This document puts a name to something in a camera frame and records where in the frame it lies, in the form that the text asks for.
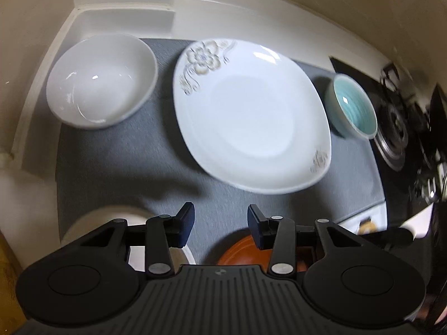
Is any metal stove burner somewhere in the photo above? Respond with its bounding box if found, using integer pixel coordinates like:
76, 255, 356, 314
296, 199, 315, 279
374, 104, 410, 172

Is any grey table mat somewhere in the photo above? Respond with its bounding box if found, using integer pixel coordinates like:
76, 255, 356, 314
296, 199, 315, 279
56, 38, 386, 266

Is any teal glazed bowl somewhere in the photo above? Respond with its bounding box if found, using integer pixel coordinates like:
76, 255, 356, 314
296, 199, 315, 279
326, 73, 378, 141

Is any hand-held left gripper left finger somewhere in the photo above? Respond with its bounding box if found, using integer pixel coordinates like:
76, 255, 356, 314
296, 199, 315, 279
79, 202, 195, 280

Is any orange-brown plate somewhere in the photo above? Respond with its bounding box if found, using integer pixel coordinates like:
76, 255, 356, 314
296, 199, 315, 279
217, 234, 315, 274

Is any black gas stove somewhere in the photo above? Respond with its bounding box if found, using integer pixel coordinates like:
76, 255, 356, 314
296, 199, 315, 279
330, 56, 447, 217

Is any white floral plate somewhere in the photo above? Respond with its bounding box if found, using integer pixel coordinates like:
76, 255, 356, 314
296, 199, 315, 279
173, 38, 332, 195

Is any white dish with yellow print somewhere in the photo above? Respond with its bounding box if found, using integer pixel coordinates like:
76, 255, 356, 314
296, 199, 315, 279
340, 204, 388, 236

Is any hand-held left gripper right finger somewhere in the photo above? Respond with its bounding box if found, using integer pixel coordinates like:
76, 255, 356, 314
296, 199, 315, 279
247, 204, 364, 276

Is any plain white bowl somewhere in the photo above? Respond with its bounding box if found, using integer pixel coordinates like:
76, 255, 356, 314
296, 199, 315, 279
46, 33, 158, 129

